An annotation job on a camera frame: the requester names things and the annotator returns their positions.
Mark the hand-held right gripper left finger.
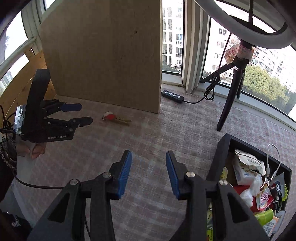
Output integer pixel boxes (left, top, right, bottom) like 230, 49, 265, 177
27, 149, 133, 241

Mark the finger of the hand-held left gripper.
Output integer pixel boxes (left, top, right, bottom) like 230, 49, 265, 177
47, 116, 93, 129
40, 100, 82, 115

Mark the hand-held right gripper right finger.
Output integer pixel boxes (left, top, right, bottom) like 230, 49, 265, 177
166, 150, 270, 241

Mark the black rectangular tray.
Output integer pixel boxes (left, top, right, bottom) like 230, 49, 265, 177
206, 134, 292, 241

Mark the green cream tube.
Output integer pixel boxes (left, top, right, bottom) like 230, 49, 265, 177
254, 209, 274, 226

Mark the white charging cable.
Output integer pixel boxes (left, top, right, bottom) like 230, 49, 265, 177
266, 144, 281, 181

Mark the person's left hand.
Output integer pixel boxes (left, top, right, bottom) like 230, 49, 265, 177
17, 141, 47, 160

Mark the pink plaid tablecloth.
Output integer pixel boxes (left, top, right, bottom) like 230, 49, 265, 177
14, 89, 296, 241

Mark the light oak wood board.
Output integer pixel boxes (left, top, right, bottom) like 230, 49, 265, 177
40, 0, 162, 114

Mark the black tripod stand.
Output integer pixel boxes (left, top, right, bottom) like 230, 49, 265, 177
200, 39, 252, 132

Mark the red packet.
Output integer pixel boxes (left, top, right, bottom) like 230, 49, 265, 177
233, 185, 262, 212

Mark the red white printed sachet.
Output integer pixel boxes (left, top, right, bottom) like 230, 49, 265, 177
258, 185, 275, 209

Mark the person's dark clothing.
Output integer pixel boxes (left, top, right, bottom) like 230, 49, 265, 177
0, 162, 33, 241

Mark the red print paper wrap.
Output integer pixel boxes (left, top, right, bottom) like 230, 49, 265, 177
225, 44, 255, 65

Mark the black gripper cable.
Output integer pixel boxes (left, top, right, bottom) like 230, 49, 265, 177
0, 105, 93, 241

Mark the black ring light cable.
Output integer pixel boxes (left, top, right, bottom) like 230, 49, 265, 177
161, 32, 233, 104

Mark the white ring light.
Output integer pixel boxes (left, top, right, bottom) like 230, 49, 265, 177
194, 0, 289, 49

